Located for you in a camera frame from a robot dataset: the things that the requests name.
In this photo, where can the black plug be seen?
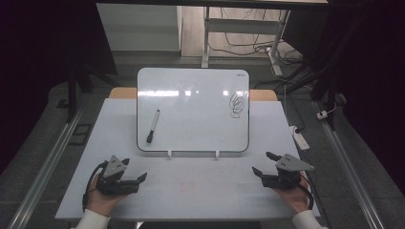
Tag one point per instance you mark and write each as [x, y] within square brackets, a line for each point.
[298, 129]

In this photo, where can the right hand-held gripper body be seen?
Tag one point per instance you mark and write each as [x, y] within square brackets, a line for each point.
[286, 178]

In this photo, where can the white whiteboard stand clip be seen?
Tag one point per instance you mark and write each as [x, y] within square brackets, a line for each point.
[169, 154]
[217, 154]

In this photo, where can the wooden board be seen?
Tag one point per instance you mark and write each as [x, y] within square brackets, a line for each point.
[122, 93]

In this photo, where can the white power strip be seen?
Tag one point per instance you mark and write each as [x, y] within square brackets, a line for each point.
[300, 140]

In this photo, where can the black-capped whiteboard marker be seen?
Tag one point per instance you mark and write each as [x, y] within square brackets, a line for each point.
[153, 126]

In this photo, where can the black metal stand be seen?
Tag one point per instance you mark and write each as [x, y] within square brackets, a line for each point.
[71, 95]
[329, 89]

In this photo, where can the white desk frame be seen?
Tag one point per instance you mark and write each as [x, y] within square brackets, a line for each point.
[242, 26]

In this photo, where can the white whiteboard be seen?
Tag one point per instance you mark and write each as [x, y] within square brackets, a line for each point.
[191, 120]

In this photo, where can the black floor frame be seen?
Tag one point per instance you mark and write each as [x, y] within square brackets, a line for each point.
[81, 135]

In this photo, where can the small white adapter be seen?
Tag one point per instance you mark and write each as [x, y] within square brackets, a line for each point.
[322, 114]

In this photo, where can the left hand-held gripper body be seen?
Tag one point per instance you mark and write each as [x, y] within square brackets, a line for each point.
[113, 181]

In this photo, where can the person's left hand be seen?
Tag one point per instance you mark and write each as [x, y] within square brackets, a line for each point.
[102, 202]

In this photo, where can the aluminium rail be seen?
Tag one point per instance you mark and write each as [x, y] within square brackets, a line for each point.
[44, 171]
[350, 171]

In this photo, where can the person's right hand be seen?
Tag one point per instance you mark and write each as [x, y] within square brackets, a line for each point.
[294, 197]

